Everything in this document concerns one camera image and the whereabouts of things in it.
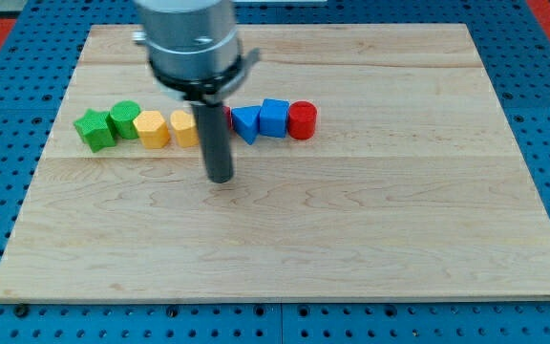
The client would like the green cylinder block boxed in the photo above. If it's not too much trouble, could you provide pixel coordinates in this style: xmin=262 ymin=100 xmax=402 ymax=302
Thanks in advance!
xmin=110 ymin=100 xmax=140 ymax=140

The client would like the blue cube block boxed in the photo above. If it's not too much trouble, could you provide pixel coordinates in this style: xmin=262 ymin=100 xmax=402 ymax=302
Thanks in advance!
xmin=259 ymin=98 xmax=289 ymax=138

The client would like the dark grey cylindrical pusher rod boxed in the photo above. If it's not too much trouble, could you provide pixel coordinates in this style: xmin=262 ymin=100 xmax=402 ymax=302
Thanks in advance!
xmin=191 ymin=102 xmax=234 ymax=183

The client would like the light wooden board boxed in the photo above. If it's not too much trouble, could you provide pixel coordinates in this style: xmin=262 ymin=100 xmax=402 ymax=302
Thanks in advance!
xmin=0 ymin=24 xmax=550 ymax=304

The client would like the yellow hexagon block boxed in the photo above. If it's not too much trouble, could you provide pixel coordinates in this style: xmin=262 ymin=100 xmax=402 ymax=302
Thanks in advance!
xmin=133 ymin=111 xmax=171 ymax=149

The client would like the yellow pentagon block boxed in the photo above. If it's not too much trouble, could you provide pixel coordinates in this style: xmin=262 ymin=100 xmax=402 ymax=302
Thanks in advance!
xmin=170 ymin=110 xmax=200 ymax=148

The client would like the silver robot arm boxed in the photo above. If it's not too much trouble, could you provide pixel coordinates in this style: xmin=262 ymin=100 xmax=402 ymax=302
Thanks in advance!
xmin=134 ymin=0 xmax=261 ymax=183

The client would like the red cylinder block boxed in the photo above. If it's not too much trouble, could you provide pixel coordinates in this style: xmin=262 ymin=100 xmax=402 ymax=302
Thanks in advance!
xmin=287 ymin=100 xmax=318 ymax=140

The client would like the green star block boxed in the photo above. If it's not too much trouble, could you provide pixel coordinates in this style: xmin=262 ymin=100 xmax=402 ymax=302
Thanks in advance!
xmin=74 ymin=109 xmax=116 ymax=153

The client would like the blue triangle block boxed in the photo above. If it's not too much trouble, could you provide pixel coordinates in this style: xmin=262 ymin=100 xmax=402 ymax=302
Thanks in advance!
xmin=231 ymin=105 xmax=261 ymax=145

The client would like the red block behind rod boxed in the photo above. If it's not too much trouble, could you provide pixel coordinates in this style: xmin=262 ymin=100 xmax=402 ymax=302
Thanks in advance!
xmin=222 ymin=105 xmax=233 ymax=130

